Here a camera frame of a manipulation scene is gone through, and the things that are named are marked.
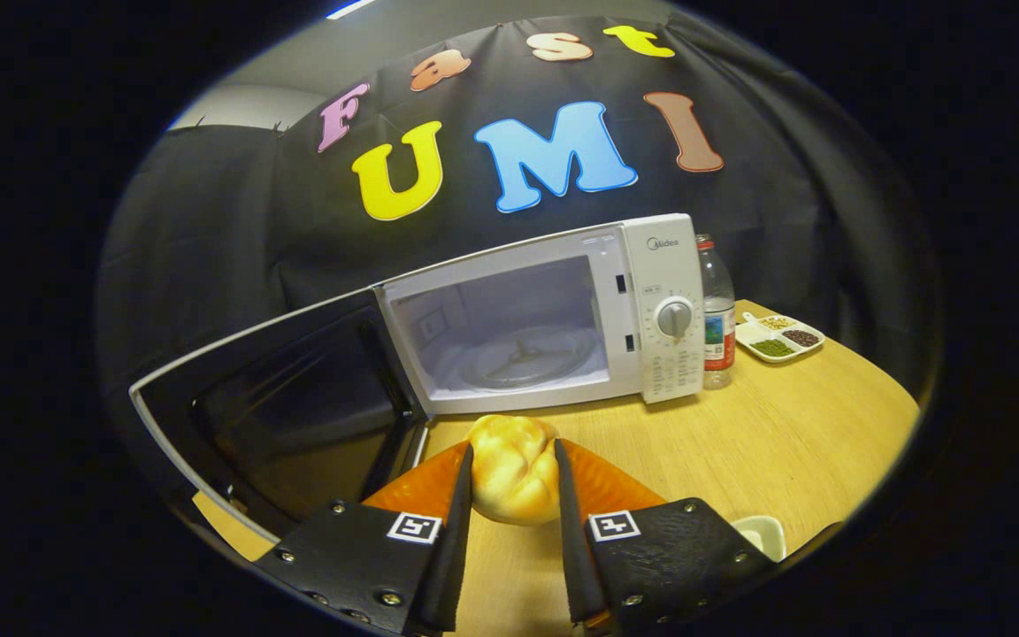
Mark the golden bread roll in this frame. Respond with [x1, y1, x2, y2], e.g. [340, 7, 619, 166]
[467, 414, 562, 528]

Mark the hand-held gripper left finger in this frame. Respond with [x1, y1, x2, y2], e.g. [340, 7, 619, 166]
[253, 442, 475, 637]

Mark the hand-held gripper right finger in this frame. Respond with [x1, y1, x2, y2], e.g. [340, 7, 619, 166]
[554, 438, 778, 632]

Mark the small white bowl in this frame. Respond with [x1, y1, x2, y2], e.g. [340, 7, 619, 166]
[731, 515, 787, 564]

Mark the white divided dish of beans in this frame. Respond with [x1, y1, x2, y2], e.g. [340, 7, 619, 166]
[735, 311, 827, 365]

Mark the white microwave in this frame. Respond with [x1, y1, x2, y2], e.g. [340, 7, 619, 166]
[129, 213, 707, 542]

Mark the clear red-label water bottle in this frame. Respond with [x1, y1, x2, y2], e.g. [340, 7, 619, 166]
[695, 234, 737, 391]

